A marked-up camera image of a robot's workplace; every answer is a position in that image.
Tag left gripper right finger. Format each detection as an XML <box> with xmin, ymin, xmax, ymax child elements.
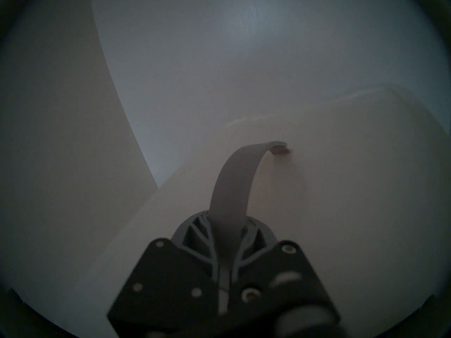
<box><xmin>225</xmin><ymin>218</ymin><xmax>340</xmax><ymax>332</ymax></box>

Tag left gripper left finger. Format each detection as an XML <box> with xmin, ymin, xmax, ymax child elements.
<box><xmin>107</xmin><ymin>211</ymin><xmax>221</xmax><ymax>332</ymax></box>

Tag grey lid handle strap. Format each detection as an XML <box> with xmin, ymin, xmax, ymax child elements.
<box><xmin>209</xmin><ymin>141</ymin><xmax>291</xmax><ymax>246</ymax></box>

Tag white plastic bin lid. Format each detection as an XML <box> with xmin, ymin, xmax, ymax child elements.
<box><xmin>65</xmin><ymin>86</ymin><xmax>451</xmax><ymax>338</ymax></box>

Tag white wooden cabinet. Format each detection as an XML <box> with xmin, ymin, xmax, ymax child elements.
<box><xmin>0</xmin><ymin>0</ymin><xmax>451</xmax><ymax>306</ymax></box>

